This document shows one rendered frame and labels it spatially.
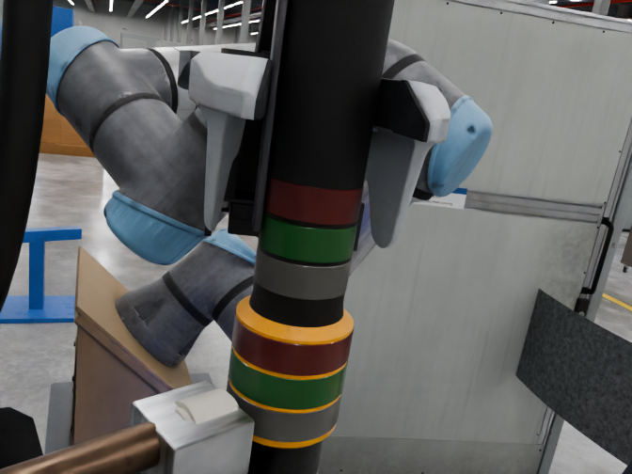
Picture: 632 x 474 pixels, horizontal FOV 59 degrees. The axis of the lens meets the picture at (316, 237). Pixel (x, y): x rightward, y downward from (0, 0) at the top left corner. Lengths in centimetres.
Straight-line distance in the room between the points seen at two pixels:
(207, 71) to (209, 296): 77
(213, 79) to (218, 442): 11
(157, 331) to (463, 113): 57
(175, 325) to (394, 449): 178
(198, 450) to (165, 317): 76
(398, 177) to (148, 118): 30
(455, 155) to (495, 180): 154
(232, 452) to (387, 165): 11
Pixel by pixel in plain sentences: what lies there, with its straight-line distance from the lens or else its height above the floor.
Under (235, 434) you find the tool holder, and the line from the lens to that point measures 19.
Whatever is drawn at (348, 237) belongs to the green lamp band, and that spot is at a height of 158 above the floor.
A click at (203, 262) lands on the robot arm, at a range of 93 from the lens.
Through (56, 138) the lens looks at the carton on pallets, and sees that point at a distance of 950.
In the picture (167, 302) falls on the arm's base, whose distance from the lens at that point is 94.
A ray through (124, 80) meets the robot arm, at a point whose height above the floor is 161.
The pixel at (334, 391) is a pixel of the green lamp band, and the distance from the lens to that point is 20.
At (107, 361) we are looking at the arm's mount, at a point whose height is 119.
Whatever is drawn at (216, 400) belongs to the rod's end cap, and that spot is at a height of 152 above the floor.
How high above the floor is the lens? 163
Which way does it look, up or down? 16 degrees down
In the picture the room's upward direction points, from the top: 9 degrees clockwise
